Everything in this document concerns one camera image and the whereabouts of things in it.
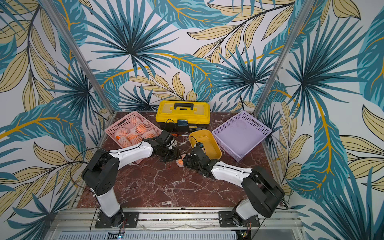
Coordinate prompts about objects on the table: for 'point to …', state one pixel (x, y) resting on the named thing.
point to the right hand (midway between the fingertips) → (186, 160)
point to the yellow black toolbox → (183, 116)
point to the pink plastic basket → (131, 130)
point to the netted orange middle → (142, 128)
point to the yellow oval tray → (207, 138)
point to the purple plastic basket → (238, 135)
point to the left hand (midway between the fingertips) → (178, 159)
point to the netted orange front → (131, 139)
